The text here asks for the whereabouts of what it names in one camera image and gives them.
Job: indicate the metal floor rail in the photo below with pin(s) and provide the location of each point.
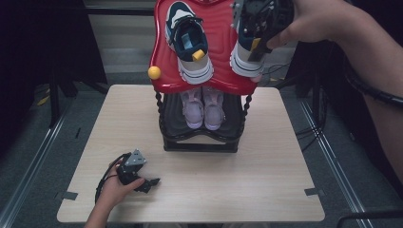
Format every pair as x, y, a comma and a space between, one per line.
335, 164
34, 164

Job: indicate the navy and white sneaker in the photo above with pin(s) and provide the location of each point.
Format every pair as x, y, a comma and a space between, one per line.
247, 63
193, 71

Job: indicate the dark metal stand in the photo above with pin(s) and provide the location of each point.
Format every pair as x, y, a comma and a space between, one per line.
54, 104

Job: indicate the purple star sandal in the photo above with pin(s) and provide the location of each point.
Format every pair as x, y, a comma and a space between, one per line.
192, 110
214, 110

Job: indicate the person's left hand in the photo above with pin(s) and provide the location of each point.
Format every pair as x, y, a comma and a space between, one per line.
112, 193

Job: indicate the person's right hand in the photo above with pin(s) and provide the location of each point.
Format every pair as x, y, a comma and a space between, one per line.
313, 22

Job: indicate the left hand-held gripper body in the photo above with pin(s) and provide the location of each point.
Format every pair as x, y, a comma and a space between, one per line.
128, 174

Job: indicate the yellow tape strip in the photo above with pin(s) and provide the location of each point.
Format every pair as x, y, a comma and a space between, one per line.
42, 100

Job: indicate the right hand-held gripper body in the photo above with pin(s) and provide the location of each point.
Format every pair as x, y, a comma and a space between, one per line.
263, 19

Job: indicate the dark tape piece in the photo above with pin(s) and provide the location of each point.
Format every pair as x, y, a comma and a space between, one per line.
314, 191
69, 195

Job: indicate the red and black shoe rack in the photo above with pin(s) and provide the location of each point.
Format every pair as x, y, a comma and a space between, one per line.
218, 79

